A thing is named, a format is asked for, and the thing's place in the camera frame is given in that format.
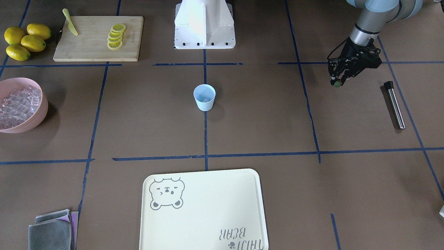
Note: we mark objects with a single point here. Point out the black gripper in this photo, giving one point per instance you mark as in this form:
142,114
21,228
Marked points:
350,53

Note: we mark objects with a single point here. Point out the red strawberry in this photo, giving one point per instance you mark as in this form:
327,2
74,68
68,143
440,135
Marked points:
337,84

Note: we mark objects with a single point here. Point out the light blue plastic cup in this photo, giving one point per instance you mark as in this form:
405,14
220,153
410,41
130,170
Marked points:
204,90

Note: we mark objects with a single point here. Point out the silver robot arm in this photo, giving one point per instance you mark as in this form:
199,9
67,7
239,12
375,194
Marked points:
376,13

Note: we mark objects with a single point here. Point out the pink bowl of ice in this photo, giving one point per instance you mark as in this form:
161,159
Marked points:
24,105

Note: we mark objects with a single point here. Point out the steel muddler black tip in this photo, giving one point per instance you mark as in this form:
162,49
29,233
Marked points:
389,87

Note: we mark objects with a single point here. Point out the cream bear tray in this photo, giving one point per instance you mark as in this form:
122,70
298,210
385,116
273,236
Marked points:
209,210

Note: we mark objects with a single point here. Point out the yellow lemon slices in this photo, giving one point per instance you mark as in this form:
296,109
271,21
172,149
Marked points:
115,36

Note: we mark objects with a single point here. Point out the wooden cutting board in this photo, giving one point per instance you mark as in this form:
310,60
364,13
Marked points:
90,45

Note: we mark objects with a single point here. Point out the yellow plastic knife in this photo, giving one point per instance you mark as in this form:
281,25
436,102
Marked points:
71,26

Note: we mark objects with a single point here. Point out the grey folded cloth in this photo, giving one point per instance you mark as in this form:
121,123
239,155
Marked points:
54,231

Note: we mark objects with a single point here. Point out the white pillar mount base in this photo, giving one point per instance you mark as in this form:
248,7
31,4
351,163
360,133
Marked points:
204,24

